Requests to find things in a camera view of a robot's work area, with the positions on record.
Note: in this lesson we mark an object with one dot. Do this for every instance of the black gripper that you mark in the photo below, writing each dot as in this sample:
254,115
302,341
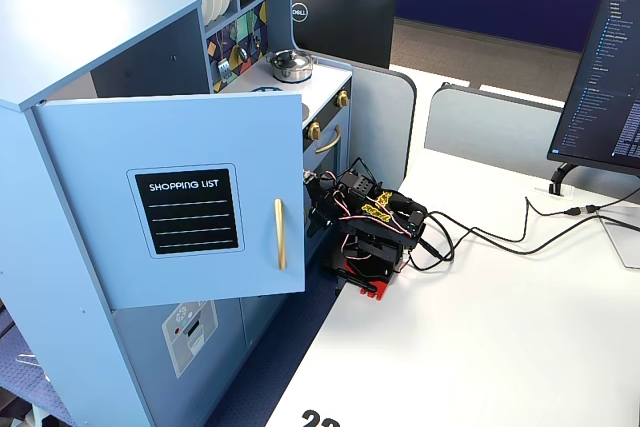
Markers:
318,213

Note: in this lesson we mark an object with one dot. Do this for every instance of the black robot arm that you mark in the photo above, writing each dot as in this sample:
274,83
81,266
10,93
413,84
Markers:
380,237

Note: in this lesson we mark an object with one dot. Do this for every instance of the red robot base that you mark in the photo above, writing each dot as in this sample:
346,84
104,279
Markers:
382,289

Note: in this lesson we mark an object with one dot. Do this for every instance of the blue cabinet door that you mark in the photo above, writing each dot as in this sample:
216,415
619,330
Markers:
90,227

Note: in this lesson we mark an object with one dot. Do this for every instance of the black table clamp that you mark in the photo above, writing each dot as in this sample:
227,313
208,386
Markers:
352,277

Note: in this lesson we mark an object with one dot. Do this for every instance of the gold stove knob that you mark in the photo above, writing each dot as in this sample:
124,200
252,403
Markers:
342,98
314,130

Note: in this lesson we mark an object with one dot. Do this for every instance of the black shopping list panel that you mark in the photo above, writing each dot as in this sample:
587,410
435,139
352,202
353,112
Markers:
187,212

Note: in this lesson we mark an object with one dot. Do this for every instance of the silver toy pot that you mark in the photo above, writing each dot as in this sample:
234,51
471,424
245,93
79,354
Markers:
290,74

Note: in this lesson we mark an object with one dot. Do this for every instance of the silver pot lid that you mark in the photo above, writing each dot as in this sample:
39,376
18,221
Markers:
287,59

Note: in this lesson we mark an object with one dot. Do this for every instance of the colourful backsplash panel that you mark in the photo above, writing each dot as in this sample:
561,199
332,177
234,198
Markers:
235,74

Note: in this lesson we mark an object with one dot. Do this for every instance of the grey ice dispenser sticker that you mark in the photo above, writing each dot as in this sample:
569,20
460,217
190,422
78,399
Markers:
192,337

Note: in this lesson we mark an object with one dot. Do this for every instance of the silver metal fork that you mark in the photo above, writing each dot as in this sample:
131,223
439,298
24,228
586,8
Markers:
223,69

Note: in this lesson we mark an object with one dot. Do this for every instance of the silver hanging ladle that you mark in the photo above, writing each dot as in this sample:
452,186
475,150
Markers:
242,53

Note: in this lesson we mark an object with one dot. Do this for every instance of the silver hanging spoon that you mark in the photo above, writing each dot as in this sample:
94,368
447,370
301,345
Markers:
256,39

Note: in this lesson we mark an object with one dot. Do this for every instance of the black number sticker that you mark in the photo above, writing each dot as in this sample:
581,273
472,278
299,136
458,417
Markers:
320,419

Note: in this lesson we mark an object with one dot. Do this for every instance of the black Dell monitor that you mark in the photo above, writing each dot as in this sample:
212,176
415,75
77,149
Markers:
345,27

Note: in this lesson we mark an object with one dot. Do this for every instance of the grey flat pad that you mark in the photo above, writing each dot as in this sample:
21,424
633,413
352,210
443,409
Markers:
625,244

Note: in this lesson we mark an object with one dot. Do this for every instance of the blue toy kitchen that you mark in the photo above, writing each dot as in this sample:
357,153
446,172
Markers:
75,37

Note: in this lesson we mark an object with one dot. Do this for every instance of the black monitor showing code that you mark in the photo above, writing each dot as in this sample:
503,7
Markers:
605,72

